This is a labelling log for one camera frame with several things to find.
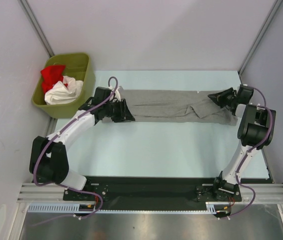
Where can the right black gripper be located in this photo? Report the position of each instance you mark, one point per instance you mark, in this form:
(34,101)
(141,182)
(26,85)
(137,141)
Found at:
(218,98)

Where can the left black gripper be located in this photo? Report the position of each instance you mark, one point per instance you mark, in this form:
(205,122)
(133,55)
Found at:
(124,115)

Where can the grey t shirt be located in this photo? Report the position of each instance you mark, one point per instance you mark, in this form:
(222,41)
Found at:
(175,106)

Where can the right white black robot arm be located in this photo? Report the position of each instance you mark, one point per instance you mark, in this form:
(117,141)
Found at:
(256,130)

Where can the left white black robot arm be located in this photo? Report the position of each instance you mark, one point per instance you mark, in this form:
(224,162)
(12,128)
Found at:
(49,162)

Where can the white t shirt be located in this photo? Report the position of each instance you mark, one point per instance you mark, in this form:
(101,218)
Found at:
(64,92)

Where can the red t shirt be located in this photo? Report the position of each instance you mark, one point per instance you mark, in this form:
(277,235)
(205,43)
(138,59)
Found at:
(52,75)

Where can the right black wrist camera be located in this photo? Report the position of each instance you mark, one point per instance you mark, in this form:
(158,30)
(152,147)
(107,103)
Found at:
(244,94)

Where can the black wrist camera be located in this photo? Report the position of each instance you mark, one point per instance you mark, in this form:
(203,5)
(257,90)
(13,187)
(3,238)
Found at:
(244,94)
(100,95)

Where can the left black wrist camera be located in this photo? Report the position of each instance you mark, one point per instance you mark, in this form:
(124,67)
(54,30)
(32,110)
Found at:
(100,95)

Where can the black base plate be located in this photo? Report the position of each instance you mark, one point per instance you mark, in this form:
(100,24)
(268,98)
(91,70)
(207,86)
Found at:
(153,193)

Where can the right aluminium corner post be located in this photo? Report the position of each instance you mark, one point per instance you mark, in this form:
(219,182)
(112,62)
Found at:
(261,34)

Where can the aluminium corner post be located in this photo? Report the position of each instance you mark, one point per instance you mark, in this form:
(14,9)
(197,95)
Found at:
(29,13)
(261,34)

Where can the aluminium frame rail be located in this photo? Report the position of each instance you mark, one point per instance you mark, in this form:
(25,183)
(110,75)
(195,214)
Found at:
(51,193)

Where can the grey slotted cable duct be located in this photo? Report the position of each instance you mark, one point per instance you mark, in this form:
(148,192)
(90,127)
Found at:
(78,208)

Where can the left aluminium corner post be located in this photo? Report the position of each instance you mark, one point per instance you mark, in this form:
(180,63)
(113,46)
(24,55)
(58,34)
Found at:
(29,13)

